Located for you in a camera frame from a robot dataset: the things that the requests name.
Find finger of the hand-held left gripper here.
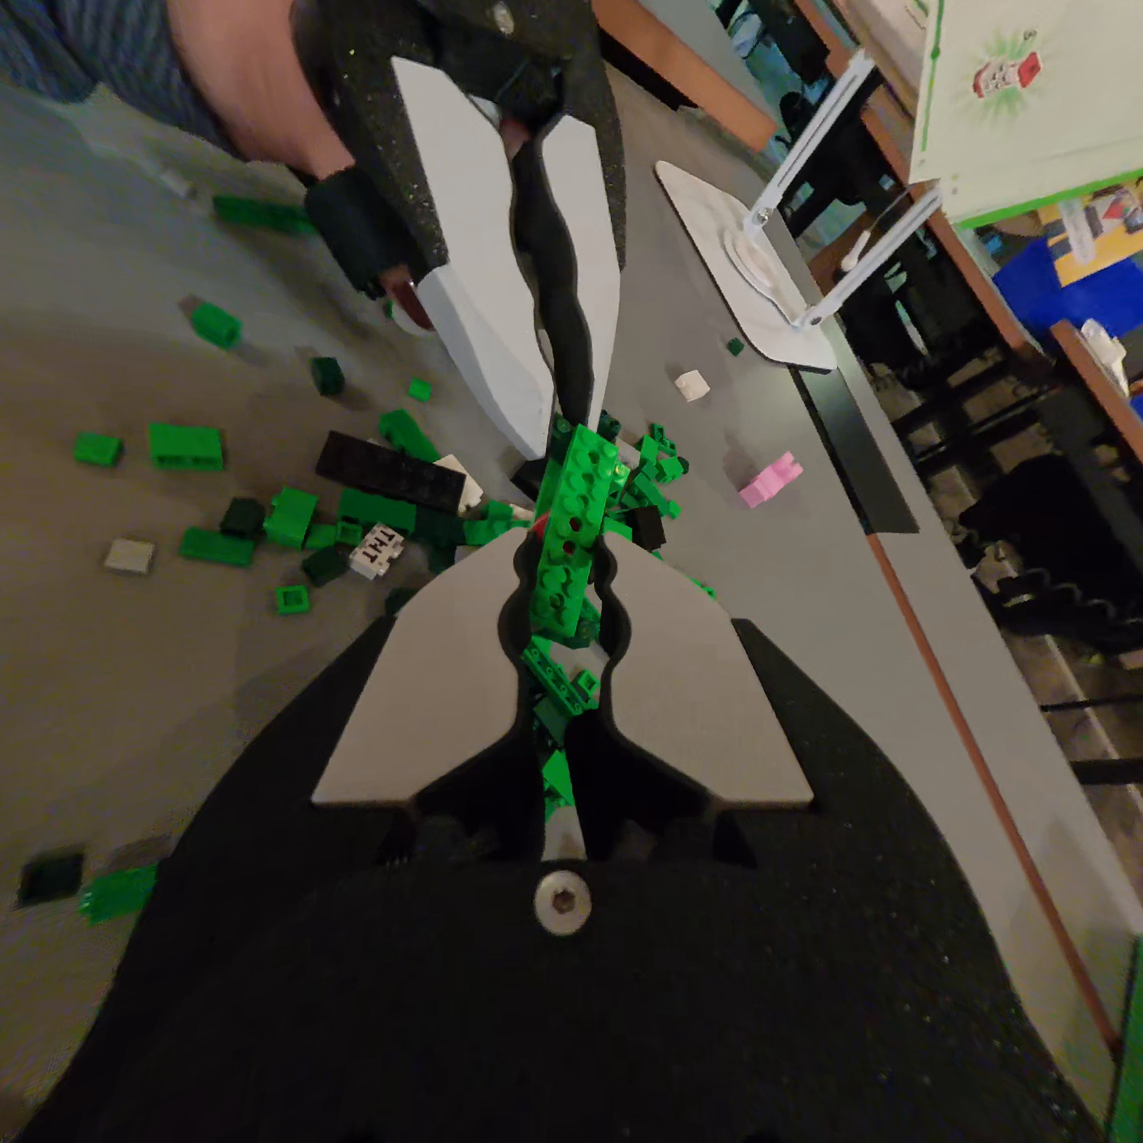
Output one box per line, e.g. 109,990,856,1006
391,56,558,463
533,109,623,441

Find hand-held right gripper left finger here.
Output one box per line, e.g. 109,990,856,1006
309,534,548,863

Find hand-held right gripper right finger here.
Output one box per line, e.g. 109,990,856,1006
562,534,816,863

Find green brick frame model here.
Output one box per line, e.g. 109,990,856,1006
523,415,630,647

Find green bricks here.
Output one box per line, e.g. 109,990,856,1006
71,296,716,926

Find person's left forearm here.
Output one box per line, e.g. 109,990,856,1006
0,0,238,158

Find wooden-edged grey desk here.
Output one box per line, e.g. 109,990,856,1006
589,0,780,155

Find adjoining grey desk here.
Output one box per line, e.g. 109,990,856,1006
840,313,1143,1118

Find person's left hand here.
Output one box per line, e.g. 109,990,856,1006
170,0,355,187

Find white book stand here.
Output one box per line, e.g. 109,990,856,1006
655,49,944,373

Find white printed brick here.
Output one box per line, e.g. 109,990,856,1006
347,522,405,581

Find long green plate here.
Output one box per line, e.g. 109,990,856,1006
211,194,316,236

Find white studded plate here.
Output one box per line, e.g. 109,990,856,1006
435,452,486,516

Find pink brick pig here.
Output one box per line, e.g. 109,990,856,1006
738,451,806,511

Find black long studded plate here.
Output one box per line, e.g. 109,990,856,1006
314,429,471,517

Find open instruction booklet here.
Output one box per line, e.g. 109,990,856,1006
909,0,1143,230

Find blue storage bin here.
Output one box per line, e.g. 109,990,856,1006
989,228,1143,351

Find green toy set box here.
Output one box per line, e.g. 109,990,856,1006
1105,934,1143,1143

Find white hanging pull cord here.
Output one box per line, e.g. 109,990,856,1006
840,199,905,274

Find black desk cable tray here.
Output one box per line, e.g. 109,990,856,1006
791,365,921,538

